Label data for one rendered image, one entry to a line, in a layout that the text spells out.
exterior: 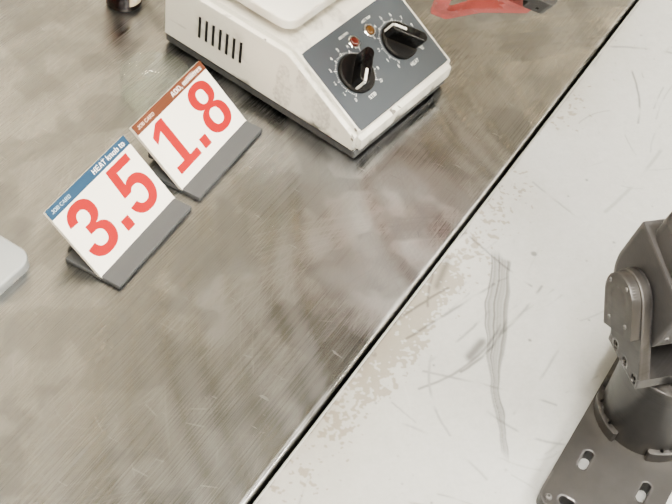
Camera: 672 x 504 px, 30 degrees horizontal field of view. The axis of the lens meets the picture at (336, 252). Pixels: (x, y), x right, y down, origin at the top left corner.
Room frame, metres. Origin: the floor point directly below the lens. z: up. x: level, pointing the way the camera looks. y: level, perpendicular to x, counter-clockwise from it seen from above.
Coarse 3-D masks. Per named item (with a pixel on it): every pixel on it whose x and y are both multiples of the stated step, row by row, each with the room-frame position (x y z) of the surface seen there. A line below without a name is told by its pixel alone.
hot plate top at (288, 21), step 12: (240, 0) 0.75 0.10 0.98; (252, 0) 0.75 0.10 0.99; (264, 0) 0.75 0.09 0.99; (276, 0) 0.75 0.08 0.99; (288, 0) 0.75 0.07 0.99; (300, 0) 0.76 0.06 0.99; (312, 0) 0.76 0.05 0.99; (324, 0) 0.76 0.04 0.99; (264, 12) 0.74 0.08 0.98; (276, 12) 0.74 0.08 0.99; (288, 12) 0.74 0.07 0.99; (300, 12) 0.74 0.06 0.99; (312, 12) 0.75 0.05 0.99; (276, 24) 0.73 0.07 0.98; (288, 24) 0.73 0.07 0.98; (300, 24) 0.74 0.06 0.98
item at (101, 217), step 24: (120, 168) 0.61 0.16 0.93; (144, 168) 0.62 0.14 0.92; (96, 192) 0.58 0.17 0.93; (120, 192) 0.59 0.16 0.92; (144, 192) 0.60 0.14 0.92; (72, 216) 0.55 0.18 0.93; (96, 216) 0.56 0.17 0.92; (120, 216) 0.58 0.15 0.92; (144, 216) 0.59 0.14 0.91; (96, 240) 0.55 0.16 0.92; (120, 240) 0.56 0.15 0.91; (96, 264) 0.54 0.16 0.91
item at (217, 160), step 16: (240, 128) 0.70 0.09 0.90; (256, 128) 0.70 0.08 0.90; (144, 144) 0.63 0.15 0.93; (224, 144) 0.68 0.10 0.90; (240, 144) 0.68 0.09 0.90; (160, 160) 0.63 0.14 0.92; (208, 160) 0.66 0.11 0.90; (224, 160) 0.66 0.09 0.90; (160, 176) 0.63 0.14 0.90; (192, 176) 0.64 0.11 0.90; (208, 176) 0.64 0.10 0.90; (192, 192) 0.62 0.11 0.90
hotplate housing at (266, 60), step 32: (192, 0) 0.77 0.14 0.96; (224, 0) 0.76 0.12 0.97; (352, 0) 0.79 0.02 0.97; (192, 32) 0.77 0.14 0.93; (224, 32) 0.75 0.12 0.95; (256, 32) 0.74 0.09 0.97; (288, 32) 0.74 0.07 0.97; (320, 32) 0.75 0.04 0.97; (224, 64) 0.75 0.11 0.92; (256, 64) 0.73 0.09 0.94; (288, 64) 0.72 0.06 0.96; (448, 64) 0.79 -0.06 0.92; (256, 96) 0.74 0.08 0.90; (288, 96) 0.72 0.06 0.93; (320, 96) 0.70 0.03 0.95; (416, 96) 0.75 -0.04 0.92; (320, 128) 0.70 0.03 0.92; (352, 128) 0.69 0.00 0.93; (384, 128) 0.72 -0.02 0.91
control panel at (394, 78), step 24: (384, 0) 0.81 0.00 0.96; (360, 24) 0.78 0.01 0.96; (384, 24) 0.79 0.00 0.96; (408, 24) 0.80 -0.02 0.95; (312, 48) 0.73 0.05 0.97; (336, 48) 0.74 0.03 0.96; (360, 48) 0.76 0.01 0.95; (384, 48) 0.77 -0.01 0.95; (432, 48) 0.79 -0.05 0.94; (336, 72) 0.73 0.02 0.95; (384, 72) 0.75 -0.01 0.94; (408, 72) 0.76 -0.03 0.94; (432, 72) 0.77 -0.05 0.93; (336, 96) 0.71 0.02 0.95; (360, 96) 0.72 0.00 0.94; (384, 96) 0.73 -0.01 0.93; (360, 120) 0.70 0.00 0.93
